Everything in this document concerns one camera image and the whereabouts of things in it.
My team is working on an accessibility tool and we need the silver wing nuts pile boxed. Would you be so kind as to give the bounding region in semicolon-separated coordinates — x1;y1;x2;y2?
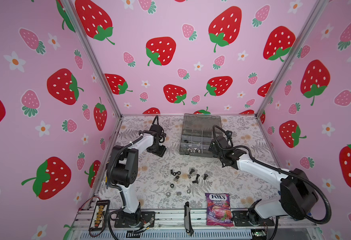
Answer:
186;144;202;153

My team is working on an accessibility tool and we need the grey plastic organizer box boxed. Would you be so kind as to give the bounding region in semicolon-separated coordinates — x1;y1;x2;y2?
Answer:
179;114;221;158

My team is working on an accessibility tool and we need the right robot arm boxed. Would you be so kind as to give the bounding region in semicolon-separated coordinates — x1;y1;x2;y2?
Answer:
209;137;332;225

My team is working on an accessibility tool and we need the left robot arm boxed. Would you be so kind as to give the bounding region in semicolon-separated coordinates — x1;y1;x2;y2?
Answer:
106;124;167;216

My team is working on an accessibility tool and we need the black nuts cluster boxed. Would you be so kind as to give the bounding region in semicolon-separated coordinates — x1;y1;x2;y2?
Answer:
171;170;181;182

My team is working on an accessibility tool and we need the black bolt lower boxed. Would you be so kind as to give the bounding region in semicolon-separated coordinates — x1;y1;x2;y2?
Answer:
192;174;200;184

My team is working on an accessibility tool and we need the Fox's candy bag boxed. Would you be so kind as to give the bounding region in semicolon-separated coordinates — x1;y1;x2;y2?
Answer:
205;193;234;227

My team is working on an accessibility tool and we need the black utility knife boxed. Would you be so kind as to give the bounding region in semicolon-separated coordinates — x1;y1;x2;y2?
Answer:
184;202;194;237

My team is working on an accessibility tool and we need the terminal block strip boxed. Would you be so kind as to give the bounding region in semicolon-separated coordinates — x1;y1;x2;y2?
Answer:
89;200;110;231

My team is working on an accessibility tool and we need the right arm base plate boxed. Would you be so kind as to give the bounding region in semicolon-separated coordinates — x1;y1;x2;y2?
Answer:
231;210;275;227

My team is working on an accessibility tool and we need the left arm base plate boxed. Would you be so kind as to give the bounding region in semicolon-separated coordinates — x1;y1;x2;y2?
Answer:
114;211;156;228

